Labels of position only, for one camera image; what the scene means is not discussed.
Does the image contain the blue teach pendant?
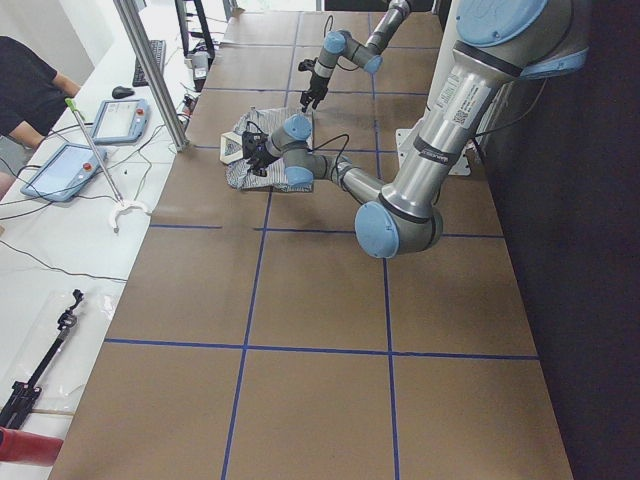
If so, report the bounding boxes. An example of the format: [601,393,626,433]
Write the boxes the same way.
[91,99,149,145]
[20,143,100,202]

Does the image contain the black monitor stand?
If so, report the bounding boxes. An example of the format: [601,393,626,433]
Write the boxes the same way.
[174,0,215,93]

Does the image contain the black computer mouse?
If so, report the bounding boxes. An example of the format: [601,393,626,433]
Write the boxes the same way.
[111,86,135,100]

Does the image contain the white reacher grabber tool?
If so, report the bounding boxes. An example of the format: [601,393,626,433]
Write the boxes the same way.
[65,98,151,234]

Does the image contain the near blue teach pendant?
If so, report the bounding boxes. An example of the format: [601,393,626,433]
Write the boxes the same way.
[20,143,100,202]

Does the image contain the striped polo shirt white collar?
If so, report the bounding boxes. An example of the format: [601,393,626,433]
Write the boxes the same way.
[220,108,313,193]

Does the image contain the red object at corner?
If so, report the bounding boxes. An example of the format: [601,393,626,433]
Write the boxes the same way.
[0,427,64,466]

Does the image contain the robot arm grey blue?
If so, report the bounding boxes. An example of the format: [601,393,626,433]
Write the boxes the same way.
[242,0,592,258]
[298,0,414,112]

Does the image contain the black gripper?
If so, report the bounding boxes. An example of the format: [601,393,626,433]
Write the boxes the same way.
[300,72,330,111]
[247,143,275,177]

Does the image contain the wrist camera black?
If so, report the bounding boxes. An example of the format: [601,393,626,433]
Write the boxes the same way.
[298,59,316,72]
[241,130,268,159]

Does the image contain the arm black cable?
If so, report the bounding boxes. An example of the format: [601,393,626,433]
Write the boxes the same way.
[323,14,371,71]
[244,119,351,176]

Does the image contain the far blue teach pendant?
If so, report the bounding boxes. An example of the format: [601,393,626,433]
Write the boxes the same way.
[91,99,149,145]

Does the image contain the black keyboard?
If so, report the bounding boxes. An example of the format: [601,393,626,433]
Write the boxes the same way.
[132,39,167,88]

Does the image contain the aluminium frame post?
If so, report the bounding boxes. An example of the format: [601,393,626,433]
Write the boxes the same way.
[113,0,189,152]

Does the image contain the black tripod stick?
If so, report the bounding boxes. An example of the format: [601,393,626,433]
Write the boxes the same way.
[1,289,84,430]

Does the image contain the person in black shirt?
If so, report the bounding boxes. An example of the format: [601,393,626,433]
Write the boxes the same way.
[0,35,82,201]

